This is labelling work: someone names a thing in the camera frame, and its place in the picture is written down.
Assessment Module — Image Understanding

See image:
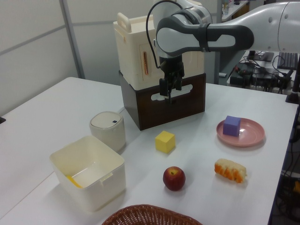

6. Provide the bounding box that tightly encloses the black table clamp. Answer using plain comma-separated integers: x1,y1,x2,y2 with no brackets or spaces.
285,69,300,103

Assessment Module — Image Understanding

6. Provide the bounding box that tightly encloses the orange and white sushi toy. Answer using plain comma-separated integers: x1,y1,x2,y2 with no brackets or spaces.
214,158,248,183

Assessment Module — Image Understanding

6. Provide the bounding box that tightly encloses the cream open plastic bin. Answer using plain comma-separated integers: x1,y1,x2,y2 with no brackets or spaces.
49,135,126,212

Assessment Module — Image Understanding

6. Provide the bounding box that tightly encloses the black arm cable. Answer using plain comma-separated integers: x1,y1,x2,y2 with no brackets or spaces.
145,0,179,69

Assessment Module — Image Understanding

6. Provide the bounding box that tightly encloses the black keyboard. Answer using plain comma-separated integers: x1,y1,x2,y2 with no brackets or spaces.
277,52,300,70

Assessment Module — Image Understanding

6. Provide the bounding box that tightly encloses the pink plate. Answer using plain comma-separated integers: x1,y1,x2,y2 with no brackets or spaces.
216,118,266,148

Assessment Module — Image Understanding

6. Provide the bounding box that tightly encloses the purple cube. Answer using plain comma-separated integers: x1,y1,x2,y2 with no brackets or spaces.
222,115,242,137

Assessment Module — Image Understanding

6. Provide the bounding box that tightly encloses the cream plastic toy cabinet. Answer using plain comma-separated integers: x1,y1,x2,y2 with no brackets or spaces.
112,12,204,90

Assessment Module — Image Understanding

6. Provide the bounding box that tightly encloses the brown wicker basket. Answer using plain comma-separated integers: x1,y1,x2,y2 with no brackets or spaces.
101,204,203,225

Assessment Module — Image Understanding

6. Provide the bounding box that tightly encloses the black electronics with cables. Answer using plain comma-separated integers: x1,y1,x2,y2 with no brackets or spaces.
229,50,295,91

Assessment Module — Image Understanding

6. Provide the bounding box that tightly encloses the yellow cube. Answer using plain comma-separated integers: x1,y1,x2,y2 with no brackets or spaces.
154,130,176,154

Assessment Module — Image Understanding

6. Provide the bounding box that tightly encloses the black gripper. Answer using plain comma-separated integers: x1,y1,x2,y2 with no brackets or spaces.
158,55,185,105

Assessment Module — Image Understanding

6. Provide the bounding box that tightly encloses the dark brown wooden box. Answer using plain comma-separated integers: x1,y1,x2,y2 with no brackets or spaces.
118,70,207,131

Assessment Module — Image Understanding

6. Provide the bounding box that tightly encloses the yellow item inside bin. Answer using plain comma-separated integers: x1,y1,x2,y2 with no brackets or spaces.
66,175,83,189

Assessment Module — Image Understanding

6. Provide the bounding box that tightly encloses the red apple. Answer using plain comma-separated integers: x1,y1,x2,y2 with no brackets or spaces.
162,166,186,191

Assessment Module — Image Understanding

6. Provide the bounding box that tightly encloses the white lidded canister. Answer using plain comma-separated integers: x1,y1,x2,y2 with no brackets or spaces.
89,111,127,152

